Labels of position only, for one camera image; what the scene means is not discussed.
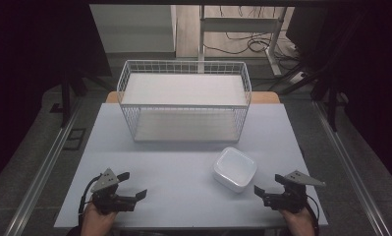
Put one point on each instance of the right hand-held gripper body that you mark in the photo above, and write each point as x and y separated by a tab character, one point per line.
291	192

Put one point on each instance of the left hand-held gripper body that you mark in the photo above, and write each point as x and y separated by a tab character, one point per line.
109	193

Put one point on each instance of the white square bowl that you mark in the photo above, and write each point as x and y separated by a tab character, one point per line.
235	169

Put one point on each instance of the person's left hand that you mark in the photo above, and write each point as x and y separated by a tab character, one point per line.
98	220

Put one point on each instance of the person's right hand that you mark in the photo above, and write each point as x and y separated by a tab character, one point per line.
297	223

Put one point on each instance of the wooden board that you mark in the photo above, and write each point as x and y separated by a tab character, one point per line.
265	97

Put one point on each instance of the black tripod stand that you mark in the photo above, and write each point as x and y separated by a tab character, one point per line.
73	88
324	88

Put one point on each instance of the white power strip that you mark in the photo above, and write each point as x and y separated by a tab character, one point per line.
296	77

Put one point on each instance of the white cabinet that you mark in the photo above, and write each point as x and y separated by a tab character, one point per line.
134	28

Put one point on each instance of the aluminium rail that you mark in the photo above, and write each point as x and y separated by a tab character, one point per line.
42	170
347	167

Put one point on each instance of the white metal desk frame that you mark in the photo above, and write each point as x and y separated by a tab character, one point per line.
239	29

